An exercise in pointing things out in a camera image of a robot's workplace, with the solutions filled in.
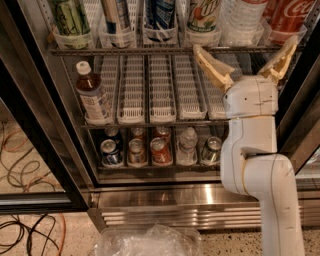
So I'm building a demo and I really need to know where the wire fridge shelf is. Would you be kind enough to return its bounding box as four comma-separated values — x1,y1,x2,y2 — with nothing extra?
80,119,228,129
49,46,281,56

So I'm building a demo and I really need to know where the clear water bottle top shelf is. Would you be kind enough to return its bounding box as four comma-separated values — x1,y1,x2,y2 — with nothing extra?
219,0,269,47

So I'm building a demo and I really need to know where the silver green front can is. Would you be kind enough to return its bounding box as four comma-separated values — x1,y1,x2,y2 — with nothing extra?
201,136,222,165

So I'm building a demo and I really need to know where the top wire fridge shelf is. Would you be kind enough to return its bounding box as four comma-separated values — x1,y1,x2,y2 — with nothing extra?
49,46,281,56

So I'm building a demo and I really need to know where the left glass fridge door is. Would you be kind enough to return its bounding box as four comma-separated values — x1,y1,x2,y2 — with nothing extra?
0,58,88,215

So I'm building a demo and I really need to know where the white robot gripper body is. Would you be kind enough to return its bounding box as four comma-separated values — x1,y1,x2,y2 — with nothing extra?
223,75,278,119

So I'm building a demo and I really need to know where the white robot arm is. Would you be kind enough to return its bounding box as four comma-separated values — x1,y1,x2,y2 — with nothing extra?
193,36,305,256

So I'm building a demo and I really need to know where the glass fridge door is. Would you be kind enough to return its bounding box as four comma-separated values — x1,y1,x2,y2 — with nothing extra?
0,58,88,215
277,62,320,193

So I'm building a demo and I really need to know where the black floor cable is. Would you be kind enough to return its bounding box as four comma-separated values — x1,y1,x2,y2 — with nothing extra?
0,213,60,256

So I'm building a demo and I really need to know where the red Coca-Cola can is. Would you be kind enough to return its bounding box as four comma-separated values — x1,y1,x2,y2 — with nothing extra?
263,0,315,45

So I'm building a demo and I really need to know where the red soda can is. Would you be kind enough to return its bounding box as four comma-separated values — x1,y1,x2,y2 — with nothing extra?
150,137,172,166
154,126,171,141

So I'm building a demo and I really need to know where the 7UP can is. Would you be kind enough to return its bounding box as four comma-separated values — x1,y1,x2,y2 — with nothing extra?
187,0,221,33

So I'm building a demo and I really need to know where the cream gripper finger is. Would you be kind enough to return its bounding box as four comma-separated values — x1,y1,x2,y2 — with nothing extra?
258,35,298,85
193,44,235,93

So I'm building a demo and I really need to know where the right glass fridge door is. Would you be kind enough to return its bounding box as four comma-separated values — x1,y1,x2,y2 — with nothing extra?
277,62,320,193

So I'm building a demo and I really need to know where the left brown tea bottle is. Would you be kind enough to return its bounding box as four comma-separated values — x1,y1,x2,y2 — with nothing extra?
76,61,111,124

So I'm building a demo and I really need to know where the middle wire fridge shelf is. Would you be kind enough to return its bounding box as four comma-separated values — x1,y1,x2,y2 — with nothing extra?
80,119,228,129

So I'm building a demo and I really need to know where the blue rear soda can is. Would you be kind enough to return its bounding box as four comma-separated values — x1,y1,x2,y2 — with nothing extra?
104,127,122,142

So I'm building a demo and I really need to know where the blue front soda can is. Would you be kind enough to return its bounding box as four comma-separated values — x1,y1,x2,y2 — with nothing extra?
100,139,122,166

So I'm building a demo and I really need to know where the orange floor cable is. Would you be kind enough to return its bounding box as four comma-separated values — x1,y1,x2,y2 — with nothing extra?
56,213,67,256

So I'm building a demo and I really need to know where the blue soda can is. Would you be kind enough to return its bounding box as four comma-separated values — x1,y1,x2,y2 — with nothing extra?
100,139,122,166
104,127,122,142

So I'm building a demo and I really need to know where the gold rear soda can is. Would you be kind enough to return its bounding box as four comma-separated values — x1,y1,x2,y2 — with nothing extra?
130,127,146,140

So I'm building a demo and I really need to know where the red front soda can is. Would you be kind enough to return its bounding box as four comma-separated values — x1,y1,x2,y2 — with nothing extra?
150,137,172,166

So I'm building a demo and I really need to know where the clear plastic bin with bag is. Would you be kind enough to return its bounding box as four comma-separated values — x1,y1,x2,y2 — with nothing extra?
94,224,203,256

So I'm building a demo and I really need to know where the red rear soda can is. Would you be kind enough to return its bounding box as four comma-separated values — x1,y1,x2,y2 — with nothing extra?
154,126,171,141

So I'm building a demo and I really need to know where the steel fridge base grille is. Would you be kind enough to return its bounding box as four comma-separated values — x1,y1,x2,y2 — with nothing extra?
87,183,320,233

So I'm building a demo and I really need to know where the small clear water bottle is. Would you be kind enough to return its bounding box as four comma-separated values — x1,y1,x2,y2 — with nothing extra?
176,127,198,166

